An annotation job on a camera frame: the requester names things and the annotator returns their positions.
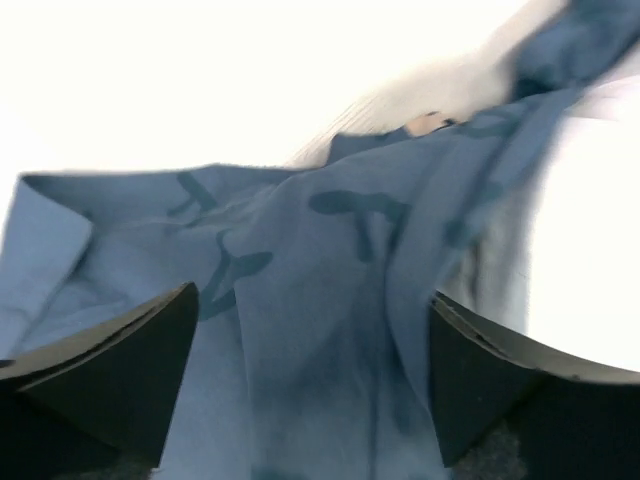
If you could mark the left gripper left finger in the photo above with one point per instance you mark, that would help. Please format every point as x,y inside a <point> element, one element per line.
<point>101,395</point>

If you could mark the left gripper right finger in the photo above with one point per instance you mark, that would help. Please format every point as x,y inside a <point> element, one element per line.
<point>508,407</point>

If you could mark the blue cartoon print pillowcase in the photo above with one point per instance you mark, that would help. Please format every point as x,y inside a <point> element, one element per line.
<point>309,291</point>

